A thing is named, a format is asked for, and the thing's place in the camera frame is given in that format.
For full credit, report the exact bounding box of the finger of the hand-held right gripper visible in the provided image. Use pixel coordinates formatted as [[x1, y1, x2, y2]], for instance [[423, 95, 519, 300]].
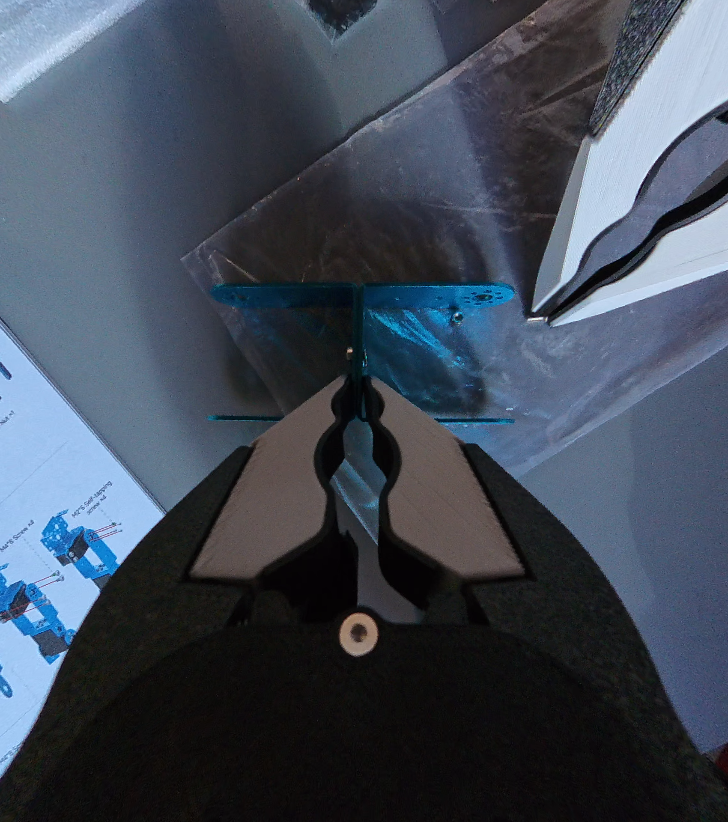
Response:
[[530, 0, 728, 320], [547, 143, 728, 328]]

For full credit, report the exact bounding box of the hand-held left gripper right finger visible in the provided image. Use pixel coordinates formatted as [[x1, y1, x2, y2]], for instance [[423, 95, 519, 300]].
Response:
[[365, 374, 527, 583]]

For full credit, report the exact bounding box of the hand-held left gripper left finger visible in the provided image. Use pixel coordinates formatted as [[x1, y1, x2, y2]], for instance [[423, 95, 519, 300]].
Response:
[[188, 374, 357, 584]]

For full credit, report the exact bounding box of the blue H-shaped metal bracket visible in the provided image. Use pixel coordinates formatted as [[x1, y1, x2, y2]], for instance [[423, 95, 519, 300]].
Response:
[[205, 281, 519, 426]]

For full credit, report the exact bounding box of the white instruction booklet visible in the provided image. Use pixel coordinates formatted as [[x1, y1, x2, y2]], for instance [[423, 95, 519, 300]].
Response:
[[0, 276, 167, 819]]

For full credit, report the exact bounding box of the clear plastic bag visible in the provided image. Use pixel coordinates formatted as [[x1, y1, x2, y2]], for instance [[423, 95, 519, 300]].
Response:
[[181, 0, 728, 476]]

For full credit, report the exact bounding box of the white foam sheet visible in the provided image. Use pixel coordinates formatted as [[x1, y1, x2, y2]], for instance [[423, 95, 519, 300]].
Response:
[[0, 0, 448, 104]]

